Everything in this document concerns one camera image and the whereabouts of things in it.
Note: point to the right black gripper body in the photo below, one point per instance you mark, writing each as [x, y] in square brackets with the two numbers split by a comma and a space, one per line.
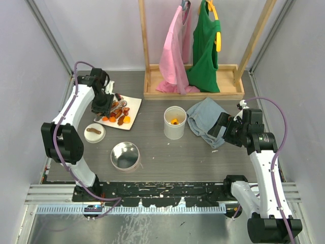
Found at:
[234, 128]

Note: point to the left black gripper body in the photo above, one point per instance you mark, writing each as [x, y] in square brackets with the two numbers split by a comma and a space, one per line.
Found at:
[101, 103]

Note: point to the metal tongs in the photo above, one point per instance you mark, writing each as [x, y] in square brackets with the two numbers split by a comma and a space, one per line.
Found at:
[115, 112]

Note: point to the blue denim shorts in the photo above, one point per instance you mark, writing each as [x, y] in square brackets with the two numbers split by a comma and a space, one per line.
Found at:
[201, 117]

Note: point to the pink metal bowl container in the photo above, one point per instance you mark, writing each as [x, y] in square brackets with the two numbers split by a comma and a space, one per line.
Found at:
[125, 157]

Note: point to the tall white cylinder container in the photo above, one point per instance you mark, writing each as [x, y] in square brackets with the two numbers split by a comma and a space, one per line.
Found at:
[174, 132]

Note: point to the orange food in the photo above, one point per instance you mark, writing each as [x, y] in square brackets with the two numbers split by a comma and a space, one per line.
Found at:
[174, 122]

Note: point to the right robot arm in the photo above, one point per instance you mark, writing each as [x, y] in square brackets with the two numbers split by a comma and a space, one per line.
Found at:
[270, 219]

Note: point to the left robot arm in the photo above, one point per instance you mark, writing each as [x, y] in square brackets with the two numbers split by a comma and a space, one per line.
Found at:
[61, 140]

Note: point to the white square plate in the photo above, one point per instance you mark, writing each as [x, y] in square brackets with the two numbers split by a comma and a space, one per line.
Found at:
[134, 105]

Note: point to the wooden clothes rack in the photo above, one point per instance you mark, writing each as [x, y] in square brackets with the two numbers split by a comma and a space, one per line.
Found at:
[228, 76]

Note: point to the green hanging tank top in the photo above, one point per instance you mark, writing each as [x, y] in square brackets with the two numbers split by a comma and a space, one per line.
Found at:
[203, 73]

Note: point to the pink hanging shirt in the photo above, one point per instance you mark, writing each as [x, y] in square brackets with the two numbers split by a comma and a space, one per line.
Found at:
[175, 55]

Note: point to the grey clothes hanger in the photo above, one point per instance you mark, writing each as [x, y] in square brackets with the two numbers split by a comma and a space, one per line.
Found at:
[185, 4]

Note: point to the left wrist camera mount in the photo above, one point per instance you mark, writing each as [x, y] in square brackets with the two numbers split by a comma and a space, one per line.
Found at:
[109, 87]

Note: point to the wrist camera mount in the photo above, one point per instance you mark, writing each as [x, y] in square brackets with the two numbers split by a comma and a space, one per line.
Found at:
[241, 106]
[109, 87]

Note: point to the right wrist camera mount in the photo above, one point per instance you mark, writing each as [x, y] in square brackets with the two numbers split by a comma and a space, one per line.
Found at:
[241, 106]

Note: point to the white lid with brown strap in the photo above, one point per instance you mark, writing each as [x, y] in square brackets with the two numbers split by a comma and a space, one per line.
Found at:
[94, 133]

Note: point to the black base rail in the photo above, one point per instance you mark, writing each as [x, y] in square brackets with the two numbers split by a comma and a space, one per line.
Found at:
[163, 194]

